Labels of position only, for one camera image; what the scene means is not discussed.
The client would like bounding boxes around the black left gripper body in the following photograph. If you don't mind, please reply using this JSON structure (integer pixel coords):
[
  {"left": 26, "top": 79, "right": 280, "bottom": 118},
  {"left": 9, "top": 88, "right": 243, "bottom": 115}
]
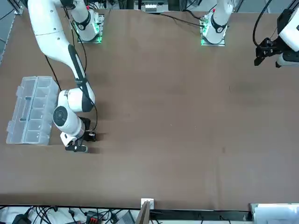
[{"left": 256, "top": 38, "right": 285, "bottom": 57}]

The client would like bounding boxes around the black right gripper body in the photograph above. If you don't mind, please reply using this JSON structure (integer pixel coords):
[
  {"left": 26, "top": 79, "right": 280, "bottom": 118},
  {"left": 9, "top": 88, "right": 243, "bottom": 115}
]
[{"left": 78, "top": 117, "right": 92, "bottom": 142}]

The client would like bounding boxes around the transparent plastic compartment box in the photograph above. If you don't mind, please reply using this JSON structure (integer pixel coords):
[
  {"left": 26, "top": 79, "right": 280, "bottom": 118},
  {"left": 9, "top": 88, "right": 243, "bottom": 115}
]
[{"left": 5, "top": 75, "right": 59, "bottom": 147}]

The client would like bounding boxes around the red and black connector block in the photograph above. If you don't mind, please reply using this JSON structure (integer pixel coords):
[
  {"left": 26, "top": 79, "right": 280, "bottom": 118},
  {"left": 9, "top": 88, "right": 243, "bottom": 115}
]
[{"left": 85, "top": 210, "right": 100, "bottom": 223}]

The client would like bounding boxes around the grey power adapter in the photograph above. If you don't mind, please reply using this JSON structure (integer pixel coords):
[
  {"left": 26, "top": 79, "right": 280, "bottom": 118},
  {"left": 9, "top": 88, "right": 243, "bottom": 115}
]
[{"left": 119, "top": 210, "right": 135, "bottom": 224}]

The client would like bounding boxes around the black power adapter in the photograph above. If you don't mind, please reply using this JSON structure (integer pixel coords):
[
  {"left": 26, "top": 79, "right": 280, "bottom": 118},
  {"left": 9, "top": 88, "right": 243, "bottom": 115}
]
[{"left": 12, "top": 212, "right": 29, "bottom": 224}]

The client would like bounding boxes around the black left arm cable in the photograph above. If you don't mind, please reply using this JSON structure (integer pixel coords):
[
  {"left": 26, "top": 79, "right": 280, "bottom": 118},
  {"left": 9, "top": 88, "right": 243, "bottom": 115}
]
[{"left": 253, "top": 0, "right": 274, "bottom": 49}]

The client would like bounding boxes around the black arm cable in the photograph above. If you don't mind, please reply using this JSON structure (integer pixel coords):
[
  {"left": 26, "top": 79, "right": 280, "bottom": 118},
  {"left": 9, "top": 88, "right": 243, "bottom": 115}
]
[
  {"left": 69, "top": 9, "right": 98, "bottom": 135},
  {"left": 253, "top": 0, "right": 274, "bottom": 49},
  {"left": 43, "top": 54, "right": 62, "bottom": 92}
]

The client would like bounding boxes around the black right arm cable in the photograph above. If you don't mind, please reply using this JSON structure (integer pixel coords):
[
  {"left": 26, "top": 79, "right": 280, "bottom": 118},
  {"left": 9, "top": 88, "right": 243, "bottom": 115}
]
[
  {"left": 69, "top": 9, "right": 98, "bottom": 135},
  {"left": 43, "top": 54, "right": 62, "bottom": 92}
]

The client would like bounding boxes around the black cable across table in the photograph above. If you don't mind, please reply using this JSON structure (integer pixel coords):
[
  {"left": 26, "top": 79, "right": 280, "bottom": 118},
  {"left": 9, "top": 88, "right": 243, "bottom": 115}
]
[{"left": 149, "top": 11, "right": 204, "bottom": 28}]

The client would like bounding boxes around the aluminium post with bracket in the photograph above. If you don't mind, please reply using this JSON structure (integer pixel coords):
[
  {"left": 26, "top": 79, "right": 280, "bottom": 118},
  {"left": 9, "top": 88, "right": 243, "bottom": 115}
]
[{"left": 136, "top": 197, "right": 155, "bottom": 224}]

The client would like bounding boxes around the aluminium frame rail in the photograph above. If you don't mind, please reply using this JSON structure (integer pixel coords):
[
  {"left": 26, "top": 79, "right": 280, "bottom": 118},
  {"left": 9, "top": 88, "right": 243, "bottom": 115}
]
[{"left": 0, "top": 0, "right": 24, "bottom": 67}]

